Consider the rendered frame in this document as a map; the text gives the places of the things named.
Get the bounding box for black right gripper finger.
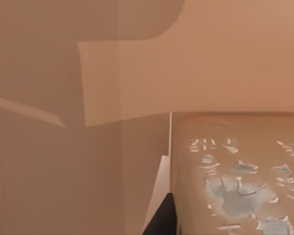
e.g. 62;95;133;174
142;192;178;235

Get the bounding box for brown box with pale print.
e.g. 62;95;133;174
169;111;294;235

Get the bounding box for salmon-coloured box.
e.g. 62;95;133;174
0;0;294;235

